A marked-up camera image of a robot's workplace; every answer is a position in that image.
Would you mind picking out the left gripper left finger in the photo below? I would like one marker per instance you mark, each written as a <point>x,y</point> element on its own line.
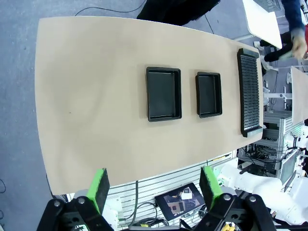
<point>98,190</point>

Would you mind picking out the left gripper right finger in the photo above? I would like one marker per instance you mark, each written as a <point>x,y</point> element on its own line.
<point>210,190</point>

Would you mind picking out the small black ESD tray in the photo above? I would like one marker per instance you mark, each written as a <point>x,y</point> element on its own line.
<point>207,95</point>

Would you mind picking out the large black ESD tray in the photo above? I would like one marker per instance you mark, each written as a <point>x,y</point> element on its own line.
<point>161,93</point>

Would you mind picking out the silver-patterned green circuit board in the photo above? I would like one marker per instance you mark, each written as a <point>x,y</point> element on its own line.
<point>287,55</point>

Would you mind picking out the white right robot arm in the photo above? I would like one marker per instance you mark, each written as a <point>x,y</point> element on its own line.
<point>264,190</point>

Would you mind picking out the aluminium profile robot base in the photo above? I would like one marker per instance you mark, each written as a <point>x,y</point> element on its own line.
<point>149,190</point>

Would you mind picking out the person's right forearm navy sleeve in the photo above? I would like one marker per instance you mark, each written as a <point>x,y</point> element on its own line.
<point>292,14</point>

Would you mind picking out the person's right hand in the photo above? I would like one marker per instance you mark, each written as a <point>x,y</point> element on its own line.
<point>299,44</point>

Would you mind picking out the black tablet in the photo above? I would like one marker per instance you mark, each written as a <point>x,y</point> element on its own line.
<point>179,201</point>

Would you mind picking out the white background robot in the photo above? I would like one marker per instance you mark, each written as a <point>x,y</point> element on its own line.
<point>303,142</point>

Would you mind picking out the black slotted board rack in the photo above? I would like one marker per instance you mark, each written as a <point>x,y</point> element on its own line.
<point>250,91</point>

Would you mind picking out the brown neighbouring table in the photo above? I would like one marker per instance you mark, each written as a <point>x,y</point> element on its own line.
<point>298,96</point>

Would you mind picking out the person in navy jacket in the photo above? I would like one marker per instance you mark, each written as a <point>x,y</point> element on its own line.
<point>274,55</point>

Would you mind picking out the white work table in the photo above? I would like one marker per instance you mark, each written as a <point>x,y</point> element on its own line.
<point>262,24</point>

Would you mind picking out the grey mesh basket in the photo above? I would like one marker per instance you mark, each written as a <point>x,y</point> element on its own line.
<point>270,4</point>

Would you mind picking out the aluminium frame rack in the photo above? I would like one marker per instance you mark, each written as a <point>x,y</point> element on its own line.
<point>274,134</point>

